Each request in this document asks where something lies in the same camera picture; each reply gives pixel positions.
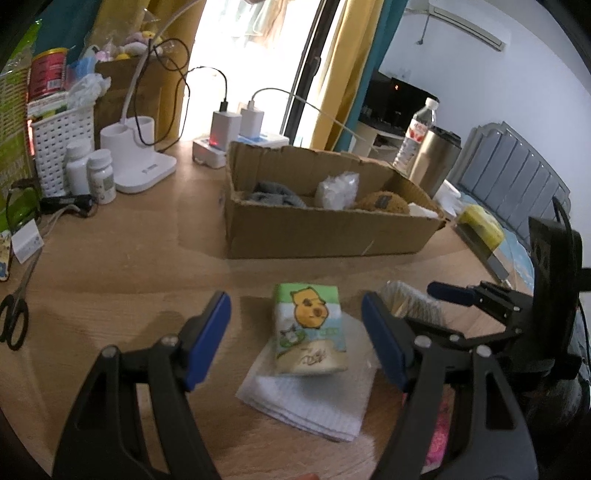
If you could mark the brown plush toy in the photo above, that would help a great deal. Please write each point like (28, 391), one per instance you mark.
(384, 201)

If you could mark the yellow tissue pack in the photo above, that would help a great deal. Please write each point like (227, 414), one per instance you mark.
(483, 224)

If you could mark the green bear tissue pack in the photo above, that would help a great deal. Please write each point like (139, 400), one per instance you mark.
(309, 336)

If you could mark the white pill bottle large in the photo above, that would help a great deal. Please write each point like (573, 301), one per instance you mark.
(76, 157)

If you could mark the white charger left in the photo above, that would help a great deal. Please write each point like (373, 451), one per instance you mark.
(225, 128)

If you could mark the green snack bag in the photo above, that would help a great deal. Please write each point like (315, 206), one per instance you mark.
(16, 162)

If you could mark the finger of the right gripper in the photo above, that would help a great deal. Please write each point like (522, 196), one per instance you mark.
(463, 296)
(455, 339)

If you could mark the brown cardboard box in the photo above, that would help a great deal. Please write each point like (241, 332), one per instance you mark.
(258, 231)

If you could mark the white charger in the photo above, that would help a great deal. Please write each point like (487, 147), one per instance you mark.
(252, 122)
(225, 128)

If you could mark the steel thermos tumbler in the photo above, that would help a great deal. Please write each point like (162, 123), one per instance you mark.
(436, 158)

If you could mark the yellow curtain right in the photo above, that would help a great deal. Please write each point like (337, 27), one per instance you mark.
(347, 59)

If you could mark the clear water bottle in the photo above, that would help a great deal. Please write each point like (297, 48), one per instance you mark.
(415, 136)

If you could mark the small white tag box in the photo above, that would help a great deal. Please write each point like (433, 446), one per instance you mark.
(26, 241)

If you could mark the grey dotted sock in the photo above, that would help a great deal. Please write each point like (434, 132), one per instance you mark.
(275, 194)

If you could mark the black monitor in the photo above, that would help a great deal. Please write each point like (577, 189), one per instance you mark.
(391, 103)

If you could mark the teal curtain left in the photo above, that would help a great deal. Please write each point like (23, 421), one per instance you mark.
(65, 24)

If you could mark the white perforated basket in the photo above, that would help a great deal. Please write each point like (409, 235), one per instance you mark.
(50, 138)

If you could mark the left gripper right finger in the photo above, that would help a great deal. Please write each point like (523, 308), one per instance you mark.
(489, 438)

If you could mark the grey padded headboard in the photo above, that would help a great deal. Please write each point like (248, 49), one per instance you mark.
(505, 174)

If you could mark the white air conditioner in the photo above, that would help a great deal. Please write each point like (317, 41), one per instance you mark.
(479, 19)

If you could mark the yellow curtain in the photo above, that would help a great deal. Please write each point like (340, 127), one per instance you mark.
(347, 59)
(123, 28)

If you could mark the white desk lamp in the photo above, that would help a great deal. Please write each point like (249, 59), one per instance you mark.
(141, 158)

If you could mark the white charger right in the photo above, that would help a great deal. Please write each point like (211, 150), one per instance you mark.
(252, 122)

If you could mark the white pill bottle small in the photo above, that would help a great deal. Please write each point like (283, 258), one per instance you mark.
(100, 175)

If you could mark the teal curtain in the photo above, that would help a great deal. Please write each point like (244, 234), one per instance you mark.
(65, 24)
(373, 54)

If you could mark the brown box with toys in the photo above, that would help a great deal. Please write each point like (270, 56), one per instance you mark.
(107, 109)

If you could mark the red tin can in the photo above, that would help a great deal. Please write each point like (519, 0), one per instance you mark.
(47, 73)

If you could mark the teal curtain right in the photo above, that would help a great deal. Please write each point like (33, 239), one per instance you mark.
(373, 54)

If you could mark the white cloth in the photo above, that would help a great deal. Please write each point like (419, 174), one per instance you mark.
(332, 406)

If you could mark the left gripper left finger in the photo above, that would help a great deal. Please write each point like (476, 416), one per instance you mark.
(103, 438)

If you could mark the pink plush toy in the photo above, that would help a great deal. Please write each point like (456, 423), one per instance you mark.
(440, 439)

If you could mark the white paper towel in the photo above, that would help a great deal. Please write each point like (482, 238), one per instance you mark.
(416, 210)

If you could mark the yellow curtain left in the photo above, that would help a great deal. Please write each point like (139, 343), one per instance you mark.
(123, 28)

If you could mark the clear bubble wrap wad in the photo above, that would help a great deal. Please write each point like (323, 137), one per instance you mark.
(337, 193)

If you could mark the black scissors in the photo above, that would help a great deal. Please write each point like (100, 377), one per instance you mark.
(15, 310)

